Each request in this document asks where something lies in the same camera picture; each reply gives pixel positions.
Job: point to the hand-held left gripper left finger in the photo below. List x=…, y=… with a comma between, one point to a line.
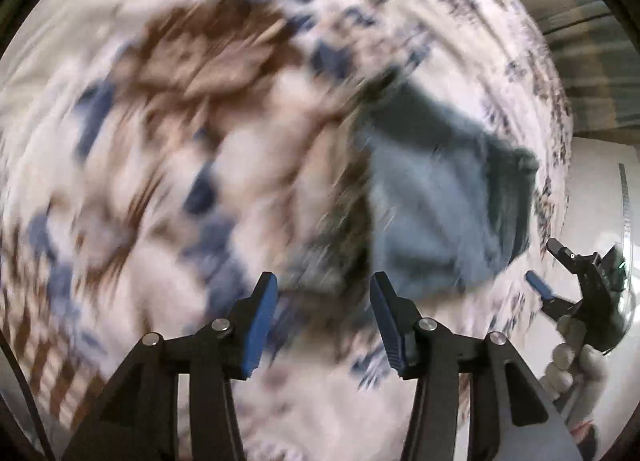
x=260, y=323

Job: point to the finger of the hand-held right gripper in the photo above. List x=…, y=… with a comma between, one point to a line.
x=562, y=250
x=540, y=286

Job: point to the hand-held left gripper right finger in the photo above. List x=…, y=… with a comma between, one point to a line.
x=387, y=321

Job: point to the blue-grey pants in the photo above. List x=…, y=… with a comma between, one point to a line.
x=440, y=206

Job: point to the person's right hand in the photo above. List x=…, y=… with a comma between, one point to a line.
x=567, y=356

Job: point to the printed blanket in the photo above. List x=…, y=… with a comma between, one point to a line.
x=240, y=151

